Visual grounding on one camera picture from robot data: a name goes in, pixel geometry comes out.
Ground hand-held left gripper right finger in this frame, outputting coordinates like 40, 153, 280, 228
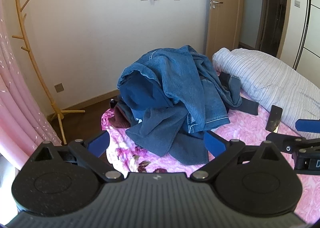
190, 130, 285, 183

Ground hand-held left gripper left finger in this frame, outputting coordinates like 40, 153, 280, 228
31, 130, 124, 183

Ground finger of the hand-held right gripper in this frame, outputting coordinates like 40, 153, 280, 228
294, 119, 320, 134
265, 133, 320, 155

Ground blue denim jeans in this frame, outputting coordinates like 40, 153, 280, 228
117, 45, 243, 133

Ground black flat rectangular object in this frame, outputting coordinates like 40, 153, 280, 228
266, 104, 283, 133

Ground pink floral bed sheet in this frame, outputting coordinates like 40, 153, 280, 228
101, 104, 320, 224

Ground maroon garment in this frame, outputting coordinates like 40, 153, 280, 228
111, 106, 131, 129

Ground black garment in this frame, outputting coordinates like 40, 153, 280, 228
219, 71, 259, 116

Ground wooden coat rack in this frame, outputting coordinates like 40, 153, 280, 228
4, 0, 86, 145

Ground grey-blue sweatshirt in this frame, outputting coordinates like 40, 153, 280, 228
125, 105, 209, 166

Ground dark blue hoodie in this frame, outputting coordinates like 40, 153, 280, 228
120, 70, 173, 124

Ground white striped duvet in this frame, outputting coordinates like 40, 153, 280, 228
212, 48, 320, 141

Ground white wardrobe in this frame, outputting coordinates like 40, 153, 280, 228
294, 0, 320, 83

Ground pink curtain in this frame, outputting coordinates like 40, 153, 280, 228
0, 0, 63, 170

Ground light wooden door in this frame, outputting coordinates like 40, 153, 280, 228
205, 0, 245, 56

